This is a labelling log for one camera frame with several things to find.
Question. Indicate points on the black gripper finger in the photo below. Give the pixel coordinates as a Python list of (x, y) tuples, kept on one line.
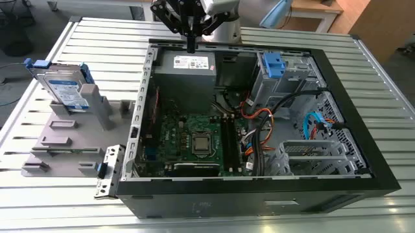
[(172, 21), (216, 24)]

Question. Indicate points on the hard disk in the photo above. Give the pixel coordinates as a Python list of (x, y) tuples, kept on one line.
[(70, 94)]

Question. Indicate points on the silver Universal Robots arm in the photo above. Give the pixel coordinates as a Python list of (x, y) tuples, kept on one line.
[(228, 31)]

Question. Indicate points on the metal disk bay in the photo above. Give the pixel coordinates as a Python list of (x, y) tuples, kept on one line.
[(312, 157)]

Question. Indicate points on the white metal desk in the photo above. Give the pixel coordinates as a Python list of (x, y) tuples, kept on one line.
[(148, 12)]

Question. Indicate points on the blue plastic bay latch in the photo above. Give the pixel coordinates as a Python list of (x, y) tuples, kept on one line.
[(274, 65)]

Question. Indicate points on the grey power supply unit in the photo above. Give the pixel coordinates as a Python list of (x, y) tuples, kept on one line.
[(185, 87)]

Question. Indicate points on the grey metal drive cage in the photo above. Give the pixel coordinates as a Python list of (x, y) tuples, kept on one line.
[(280, 87)]

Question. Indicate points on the wooden desk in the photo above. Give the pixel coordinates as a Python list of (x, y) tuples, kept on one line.
[(320, 7)]

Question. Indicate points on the green motherboard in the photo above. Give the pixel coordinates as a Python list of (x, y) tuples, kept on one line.
[(201, 121)]

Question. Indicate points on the black RAM slot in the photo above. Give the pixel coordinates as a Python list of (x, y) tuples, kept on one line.
[(237, 143), (233, 143), (226, 143)]

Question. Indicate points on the silver CPU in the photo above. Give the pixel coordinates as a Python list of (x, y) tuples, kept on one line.
[(202, 143)]

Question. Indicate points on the wooden cabinet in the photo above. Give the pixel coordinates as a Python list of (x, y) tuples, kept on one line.
[(382, 24)]

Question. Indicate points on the grey parts rack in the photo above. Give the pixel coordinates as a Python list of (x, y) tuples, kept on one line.
[(88, 136)]

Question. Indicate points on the blue board connector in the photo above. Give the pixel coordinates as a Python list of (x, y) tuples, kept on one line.
[(152, 154)]

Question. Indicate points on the black graphics card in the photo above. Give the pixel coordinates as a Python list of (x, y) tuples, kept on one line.
[(194, 168)]

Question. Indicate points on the green RAM stick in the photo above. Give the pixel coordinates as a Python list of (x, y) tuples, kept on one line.
[(84, 151)]

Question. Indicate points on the black PC case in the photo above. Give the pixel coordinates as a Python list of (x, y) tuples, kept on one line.
[(228, 201)]

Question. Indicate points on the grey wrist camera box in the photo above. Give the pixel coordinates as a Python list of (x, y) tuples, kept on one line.
[(221, 6)]

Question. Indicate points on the metal slot retention bracket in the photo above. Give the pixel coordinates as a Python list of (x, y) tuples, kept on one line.
[(112, 155)]

